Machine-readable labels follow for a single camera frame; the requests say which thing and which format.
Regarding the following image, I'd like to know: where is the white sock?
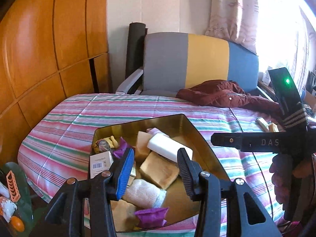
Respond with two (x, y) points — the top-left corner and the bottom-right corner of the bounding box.
(122, 179), (166, 209)

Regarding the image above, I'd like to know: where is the white cardboard box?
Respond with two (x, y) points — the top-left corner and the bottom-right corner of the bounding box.
(89, 151), (113, 179)

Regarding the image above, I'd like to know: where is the purple snack packet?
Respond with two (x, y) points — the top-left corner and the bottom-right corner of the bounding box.
(113, 137), (132, 159)
(134, 207), (169, 229)

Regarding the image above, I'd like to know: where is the small green white carton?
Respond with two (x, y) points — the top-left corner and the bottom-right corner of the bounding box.
(256, 117), (269, 132)

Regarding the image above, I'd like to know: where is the white foam block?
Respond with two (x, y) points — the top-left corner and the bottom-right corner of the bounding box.
(147, 133), (193, 163)

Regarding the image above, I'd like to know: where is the yellow sponge chunk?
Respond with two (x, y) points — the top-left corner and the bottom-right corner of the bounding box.
(268, 123), (279, 133)

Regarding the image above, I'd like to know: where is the person's right hand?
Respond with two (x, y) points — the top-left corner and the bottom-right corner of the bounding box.
(269, 154), (315, 204)

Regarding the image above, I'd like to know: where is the gold tray with maroon rim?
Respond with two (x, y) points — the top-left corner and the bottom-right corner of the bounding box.
(93, 114), (229, 233)

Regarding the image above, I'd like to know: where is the tan sponge at edge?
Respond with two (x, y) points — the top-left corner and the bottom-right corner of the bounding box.
(110, 199), (139, 232)

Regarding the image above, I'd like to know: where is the wooden side shelf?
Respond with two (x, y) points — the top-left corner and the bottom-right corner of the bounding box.
(256, 65), (316, 109)

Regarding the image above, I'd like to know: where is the striped pink green bedspread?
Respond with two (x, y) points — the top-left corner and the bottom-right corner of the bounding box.
(18, 94), (284, 236)

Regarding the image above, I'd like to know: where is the maroon puffer jacket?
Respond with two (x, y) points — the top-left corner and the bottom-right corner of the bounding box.
(176, 80), (282, 117)

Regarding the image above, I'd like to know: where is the orange plastic rack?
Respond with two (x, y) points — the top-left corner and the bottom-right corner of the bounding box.
(7, 170), (21, 203)

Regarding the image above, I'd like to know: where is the grey yellow blue chair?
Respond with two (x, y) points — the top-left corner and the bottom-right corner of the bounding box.
(116, 32), (259, 97)

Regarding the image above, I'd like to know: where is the black rolled mat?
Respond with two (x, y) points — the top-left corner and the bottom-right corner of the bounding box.
(125, 22), (148, 79)

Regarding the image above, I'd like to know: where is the pink patterned curtain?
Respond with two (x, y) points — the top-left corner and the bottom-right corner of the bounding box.
(205, 0), (259, 54)

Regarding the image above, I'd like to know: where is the orange wooden wardrobe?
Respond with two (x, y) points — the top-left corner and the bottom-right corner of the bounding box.
(1, 0), (113, 164)

